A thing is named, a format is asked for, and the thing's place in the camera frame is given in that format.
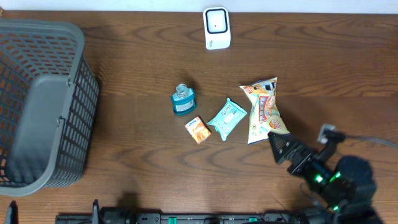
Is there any yellow snack bag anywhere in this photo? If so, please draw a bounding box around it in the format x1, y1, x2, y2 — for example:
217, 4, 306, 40
240, 77, 290, 145

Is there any teal wet wipes pack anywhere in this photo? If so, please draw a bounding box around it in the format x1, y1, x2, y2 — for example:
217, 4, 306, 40
208, 98, 247, 141

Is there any orange tissue pack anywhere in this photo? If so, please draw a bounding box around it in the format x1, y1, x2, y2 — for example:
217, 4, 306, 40
185, 116, 211, 144

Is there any teal mouthwash bottle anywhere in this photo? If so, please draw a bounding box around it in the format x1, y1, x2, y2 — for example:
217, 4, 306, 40
170, 83, 197, 116

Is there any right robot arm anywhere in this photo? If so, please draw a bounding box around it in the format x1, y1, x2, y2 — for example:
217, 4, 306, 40
268, 131, 382, 223

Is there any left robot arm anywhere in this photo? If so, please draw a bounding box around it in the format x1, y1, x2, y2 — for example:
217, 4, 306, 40
4, 200, 134, 224

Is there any white barcode scanner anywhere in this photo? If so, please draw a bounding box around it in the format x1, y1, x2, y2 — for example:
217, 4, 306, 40
203, 6, 231, 50

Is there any grey plastic basket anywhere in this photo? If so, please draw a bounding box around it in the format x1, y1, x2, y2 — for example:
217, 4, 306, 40
1, 19, 100, 197

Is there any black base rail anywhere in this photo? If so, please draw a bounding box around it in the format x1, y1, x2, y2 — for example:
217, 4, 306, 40
55, 212, 312, 224

